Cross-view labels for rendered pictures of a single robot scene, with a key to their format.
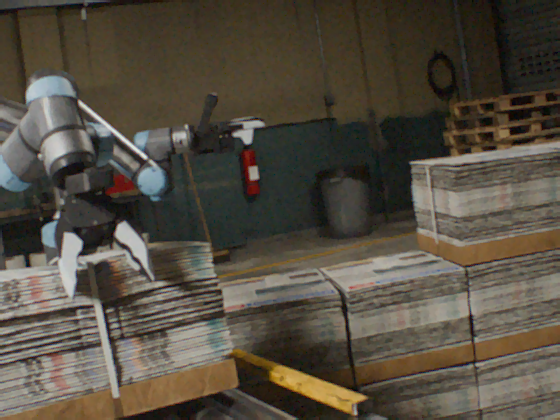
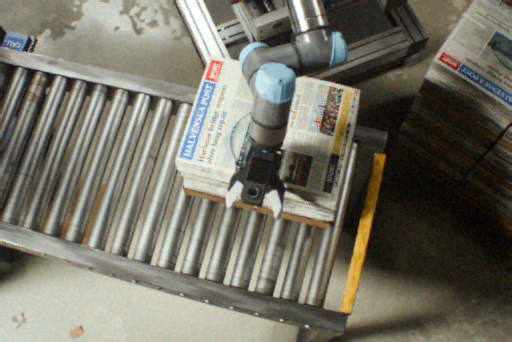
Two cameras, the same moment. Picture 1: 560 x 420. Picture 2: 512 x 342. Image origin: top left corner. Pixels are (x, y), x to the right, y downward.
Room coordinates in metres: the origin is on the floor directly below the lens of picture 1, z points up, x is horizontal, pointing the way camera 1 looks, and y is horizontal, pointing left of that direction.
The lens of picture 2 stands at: (0.79, -0.02, 2.41)
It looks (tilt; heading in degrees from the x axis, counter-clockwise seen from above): 72 degrees down; 44
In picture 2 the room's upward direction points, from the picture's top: 3 degrees counter-clockwise
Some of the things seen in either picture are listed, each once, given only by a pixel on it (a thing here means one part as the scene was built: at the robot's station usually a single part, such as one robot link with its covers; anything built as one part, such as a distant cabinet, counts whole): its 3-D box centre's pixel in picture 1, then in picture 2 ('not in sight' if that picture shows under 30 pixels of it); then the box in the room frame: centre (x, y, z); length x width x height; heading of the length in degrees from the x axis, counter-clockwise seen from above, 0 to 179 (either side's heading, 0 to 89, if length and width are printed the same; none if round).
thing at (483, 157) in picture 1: (481, 156); not in sight; (2.01, -0.52, 1.06); 0.37 x 0.29 x 0.01; 6
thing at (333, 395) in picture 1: (289, 377); (364, 231); (1.24, 0.03, 0.81); 0.43 x 0.03 x 0.02; 27
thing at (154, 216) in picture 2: not in sight; (164, 182); (1.01, 0.51, 0.77); 0.47 x 0.05 x 0.05; 27
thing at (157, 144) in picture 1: (155, 144); not in sight; (2.25, 0.32, 1.21); 0.11 x 0.08 x 0.09; 91
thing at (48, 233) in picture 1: (66, 245); not in sight; (2.12, 0.58, 0.98); 0.13 x 0.12 x 0.14; 1
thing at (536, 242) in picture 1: (489, 237); not in sight; (2.01, -0.51, 0.86); 0.38 x 0.29 x 0.04; 6
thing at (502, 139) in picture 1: (517, 156); not in sight; (8.49, -2.58, 0.65); 1.33 x 0.94 x 1.30; 121
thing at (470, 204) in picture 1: (486, 203); not in sight; (2.02, -0.51, 0.95); 0.38 x 0.29 x 0.23; 6
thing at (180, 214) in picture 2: not in sight; (188, 188); (1.04, 0.45, 0.77); 0.47 x 0.05 x 0.05; 27
